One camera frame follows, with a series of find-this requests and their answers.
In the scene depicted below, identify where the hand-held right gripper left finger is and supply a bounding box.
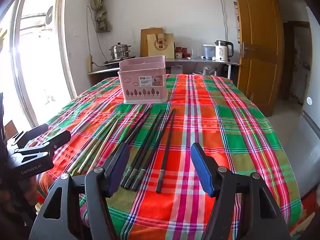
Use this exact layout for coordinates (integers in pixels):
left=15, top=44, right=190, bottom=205
left=29, top=142, right=130, bottom=240

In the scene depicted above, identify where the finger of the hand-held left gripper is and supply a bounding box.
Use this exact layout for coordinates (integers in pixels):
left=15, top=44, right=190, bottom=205
left=15, top=130, right=72, bottom=157
left=17, top=123, right=49, bottom=147

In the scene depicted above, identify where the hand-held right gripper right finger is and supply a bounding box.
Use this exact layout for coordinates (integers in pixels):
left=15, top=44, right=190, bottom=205
left=190, top=142, right=292, bottom=240

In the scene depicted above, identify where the black chopstick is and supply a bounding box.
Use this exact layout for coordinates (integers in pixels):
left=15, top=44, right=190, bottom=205
left=124, top=107, right=147, bottom=145
left=155, top=108, right=176, bottom=194
left=126, top=108, right=151, bottom=145
left=124, top=109, right=166, bottom=190
left=131, top=111, right=167, bottom=191
left=120, top=109, right=162, bottom=188

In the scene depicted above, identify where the wooden chopstick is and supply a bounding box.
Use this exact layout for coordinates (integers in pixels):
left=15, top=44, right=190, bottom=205
left=67, top=119, right=115, bottom=174
left=78, top=119, right=119, bottom=173
left=87, top=121, right=119, bottom=173

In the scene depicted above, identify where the pink utensil basket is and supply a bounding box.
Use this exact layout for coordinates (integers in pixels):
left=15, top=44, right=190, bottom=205
left=117, top=56, right=168, bottom=104

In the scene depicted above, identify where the plaid tablecloth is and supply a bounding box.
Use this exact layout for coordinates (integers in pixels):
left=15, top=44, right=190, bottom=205
left=36, top=74, right=304, bottom=240

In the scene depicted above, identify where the black induction cooker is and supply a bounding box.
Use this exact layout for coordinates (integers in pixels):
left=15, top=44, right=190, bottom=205
left=102, top=56, right=137, bottom=67

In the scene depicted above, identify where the steel steamer pot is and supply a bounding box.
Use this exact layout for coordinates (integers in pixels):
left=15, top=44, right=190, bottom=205
left=109, top=43, right=132, bottom=60

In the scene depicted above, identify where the metal kitchen table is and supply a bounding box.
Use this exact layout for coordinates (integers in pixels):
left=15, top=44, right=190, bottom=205
left=87, top=56, right=240, bottom=80

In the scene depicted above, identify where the grey refrigerator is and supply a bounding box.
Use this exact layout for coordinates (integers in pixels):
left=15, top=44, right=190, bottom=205
left=290, top=12, right=320, bottom=198

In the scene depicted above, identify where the white electric kettle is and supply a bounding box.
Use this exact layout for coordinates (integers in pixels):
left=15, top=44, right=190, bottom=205
left=215, top=40, right=234, bottom=62

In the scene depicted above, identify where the wooden cutting board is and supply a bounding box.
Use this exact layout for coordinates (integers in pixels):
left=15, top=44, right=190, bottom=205
left=140, top=27, right=164, bottom=57

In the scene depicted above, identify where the tan paper bag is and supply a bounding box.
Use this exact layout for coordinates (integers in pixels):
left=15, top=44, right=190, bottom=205
left=147, top=33, right=175, bottom=60

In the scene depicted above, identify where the wooden door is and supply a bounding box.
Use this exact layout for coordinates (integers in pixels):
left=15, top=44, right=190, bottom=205
left=231, top=0, right=284, bottom=117

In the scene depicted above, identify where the tied beige curtain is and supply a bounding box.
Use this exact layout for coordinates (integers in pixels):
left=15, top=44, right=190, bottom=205
left=90, top=0, right=112, bottom=33

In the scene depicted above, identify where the thin black cable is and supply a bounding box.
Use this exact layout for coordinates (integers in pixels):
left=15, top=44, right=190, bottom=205
left=86, top=5, right=110, bottom=67

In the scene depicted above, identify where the wall poster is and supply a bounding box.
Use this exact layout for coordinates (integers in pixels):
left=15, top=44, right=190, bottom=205
left=234, top=1, right=241, bottom=43

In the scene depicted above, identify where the grey wall cable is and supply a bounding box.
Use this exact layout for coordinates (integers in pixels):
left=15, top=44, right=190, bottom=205
left=216, top=0, right=229, bottom=42

